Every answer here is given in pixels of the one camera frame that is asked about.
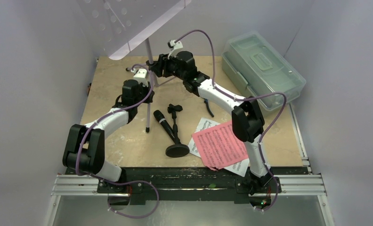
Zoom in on lilac folding music stand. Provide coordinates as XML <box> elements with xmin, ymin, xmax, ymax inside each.
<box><xmin>75</xmin><ymin>0</ymin><xmax>192</xmax><ymax>133</ymax></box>

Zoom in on pink sheet music page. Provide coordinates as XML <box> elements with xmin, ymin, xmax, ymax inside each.
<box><xmin>192</xmin><ymin>121</ymin><xmax>248</xmax><ymax>170</ymax></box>

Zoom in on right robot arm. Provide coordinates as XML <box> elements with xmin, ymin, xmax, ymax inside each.
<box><xmin>148</xmin><ymin>51</ymin><xmax>273</xmax><ymax>192</ymax></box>

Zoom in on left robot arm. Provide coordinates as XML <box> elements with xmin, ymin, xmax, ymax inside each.
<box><xmin>62</xmin><ymin>79</ymin><xmax>154</xmax><ymax>193</ymax></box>

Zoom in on black handheld microphone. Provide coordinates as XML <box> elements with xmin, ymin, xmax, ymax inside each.
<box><xmin>153</xmin><ymin>110</ymin><xmax>175</xmax><ymax>141</ymax></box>

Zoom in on black desktop microphone stand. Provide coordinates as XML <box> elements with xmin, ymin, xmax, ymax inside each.
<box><xmin>165</xmin><ymin>104</ymin><xmax>189</xmax><ymax>158</ymax></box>

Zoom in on clear plastic storage box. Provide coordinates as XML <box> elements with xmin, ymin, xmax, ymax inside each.
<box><xmin>222</xmin><ymin>32</ymin><xmax>306</xmax><ymax>113</ymax></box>

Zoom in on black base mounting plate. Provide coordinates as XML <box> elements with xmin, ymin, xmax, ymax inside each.
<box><xmin>65</xmin><ymin>167</ymin><xmax>309</xmax><ymax>206</ymax></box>

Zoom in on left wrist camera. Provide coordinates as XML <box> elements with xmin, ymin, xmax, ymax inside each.
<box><xmin>131</xmin><ymin>68</ymin><xmax>148</xmax><ymax>87</ymax></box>

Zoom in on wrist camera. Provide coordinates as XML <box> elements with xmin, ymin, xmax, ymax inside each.
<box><xmin>131</xmin><ymin>68</ymin><xmax>148</xmax><ymax>87</ymax></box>
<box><xmin>167</xmin><ymin>40</ymin><xmax>183</xmax><ymax>59</ymax></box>

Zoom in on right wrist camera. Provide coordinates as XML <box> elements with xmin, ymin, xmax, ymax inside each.
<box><xmin>167</xmin><ymin>40</ymin><xmax>183</xmax><ymax>59</ymax></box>

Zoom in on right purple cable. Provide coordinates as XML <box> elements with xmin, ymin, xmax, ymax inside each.
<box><xmin>174</xmin><ymin>29</ymin><xmax>288</xmax><ymax>212</ymax></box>

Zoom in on blue handled cutting pliers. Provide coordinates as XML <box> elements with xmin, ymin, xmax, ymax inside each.
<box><xmin>204</xmin><ymin>99</ymin><xmax>214</xmax><ymax>117</ymax></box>

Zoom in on aluminium rail frame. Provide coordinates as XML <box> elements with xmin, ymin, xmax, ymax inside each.
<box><xmin>44</xmin><ymin>106</ymin><xmax>334</xmax><ymax>226</ymax></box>

